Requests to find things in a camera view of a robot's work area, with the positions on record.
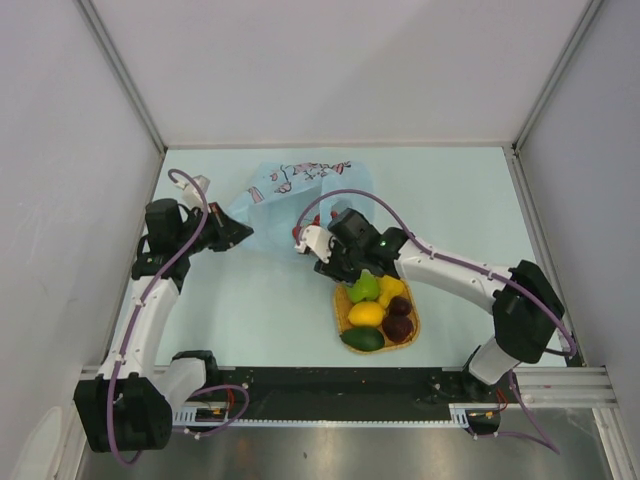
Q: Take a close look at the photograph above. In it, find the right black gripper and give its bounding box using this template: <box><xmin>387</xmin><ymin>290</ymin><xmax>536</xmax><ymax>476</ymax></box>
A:
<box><xmin>314</xmin><ymin>237</ymin><xmax>365</xmax><ymax>289</ymax></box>

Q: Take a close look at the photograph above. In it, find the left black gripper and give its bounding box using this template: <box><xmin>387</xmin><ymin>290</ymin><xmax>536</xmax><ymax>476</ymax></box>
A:
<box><xmin>175</xmin><ymin>202</ymin><xmax>252</xmax><ymax>255</ymax></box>

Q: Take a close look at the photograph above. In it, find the green fake lime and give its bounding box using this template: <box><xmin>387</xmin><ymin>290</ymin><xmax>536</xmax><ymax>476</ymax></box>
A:
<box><xmin>346</xmin><ymin>271</ymin><xmax>380</xmax><ymax>304</ymax></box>

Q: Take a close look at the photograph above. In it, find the red cherry tomato bunch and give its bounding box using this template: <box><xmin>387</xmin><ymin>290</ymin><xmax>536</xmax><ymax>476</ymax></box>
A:
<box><xmin>292</xmin><ymin>214</ymin><xmax>321</xmax><ymax>240</ymax></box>

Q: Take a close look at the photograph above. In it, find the yellow fake lemon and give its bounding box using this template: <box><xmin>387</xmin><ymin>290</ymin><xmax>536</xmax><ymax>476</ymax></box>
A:
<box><xmin>347</xmin><ymin>301</ymin><xmax>386</xmax><ymax>328</ymax></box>
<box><xmin>376</xmin><ymin>275</ymin><xmax>405</xmax><ymax>309</ymax></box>

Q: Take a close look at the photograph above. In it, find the woven bamboo tray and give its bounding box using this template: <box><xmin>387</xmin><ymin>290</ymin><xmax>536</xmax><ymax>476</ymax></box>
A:
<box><xmin>333</xmin><ymin>280</ymin><xmax>421</xmax><ymax>354</ymax></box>

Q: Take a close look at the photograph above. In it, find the light blue plastic bag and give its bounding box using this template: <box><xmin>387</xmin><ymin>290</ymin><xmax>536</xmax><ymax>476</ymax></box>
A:
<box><xmin>228</xmin><ymin>161</ymin><xmax>374</xmax><ymax>261</ymax></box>

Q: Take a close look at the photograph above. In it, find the dark red fake plum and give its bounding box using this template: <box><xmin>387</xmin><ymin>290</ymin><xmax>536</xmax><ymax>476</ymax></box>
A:
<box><xmin>388</xmin><ymin>296</ymin><xmax>413</xmax><ymax>316</ymax></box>
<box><xmin>381</xmin><ymin>315</ymin><xmax>414</xmax><ymax>344</ymax></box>

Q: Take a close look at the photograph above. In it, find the dark green fake avocado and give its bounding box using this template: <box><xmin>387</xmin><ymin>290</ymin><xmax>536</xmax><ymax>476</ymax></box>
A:
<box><xmin>340</xmin><ymin>327</ymin><xmax>385</xmax><ymax>352</ymax></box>

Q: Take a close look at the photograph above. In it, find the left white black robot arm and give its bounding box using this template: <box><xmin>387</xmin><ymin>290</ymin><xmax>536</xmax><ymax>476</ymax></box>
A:
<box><xmin>74</xmin><ymin>198</ymin><xmax>253</xmax><ymax>455</ymax></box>

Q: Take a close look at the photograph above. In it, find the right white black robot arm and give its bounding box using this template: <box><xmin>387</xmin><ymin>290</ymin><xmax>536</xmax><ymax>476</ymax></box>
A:
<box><xmin>298</xmin><ymin>209</ymin><xmax>565</xmax><ymax>401</ymax></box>

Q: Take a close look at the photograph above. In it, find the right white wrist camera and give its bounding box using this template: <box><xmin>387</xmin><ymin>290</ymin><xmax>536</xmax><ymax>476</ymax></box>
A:
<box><xmin>294</xmin><ymin>226</ymin><xmax>335</xmax><ymax>264</ymax></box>

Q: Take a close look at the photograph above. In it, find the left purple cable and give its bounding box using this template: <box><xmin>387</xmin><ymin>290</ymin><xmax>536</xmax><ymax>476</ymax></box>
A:
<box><xmin>107</xmin><ymin>168</ymin><xmax>251</xmax><ymax>466</ymax></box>

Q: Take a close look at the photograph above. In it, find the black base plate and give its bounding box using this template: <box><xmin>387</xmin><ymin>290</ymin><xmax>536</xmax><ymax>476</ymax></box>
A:
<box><xmin>163</xmin><ymin>365</ymin><xmax>522</xmax><ymax>434</ymax></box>

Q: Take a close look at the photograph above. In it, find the white slotted cable duct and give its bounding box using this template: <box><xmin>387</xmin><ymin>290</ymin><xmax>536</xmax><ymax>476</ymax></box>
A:
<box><xmin>172</xmin><ymin>405</ymin><xmax>230</xmax><ymax>429</ymax></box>

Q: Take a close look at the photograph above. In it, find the aluminium frame rail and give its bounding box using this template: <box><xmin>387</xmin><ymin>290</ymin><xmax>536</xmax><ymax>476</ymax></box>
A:
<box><xmin>73</xmin><ymin>365</ymin><xmax>614</xmax><ymax>405</ymax></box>

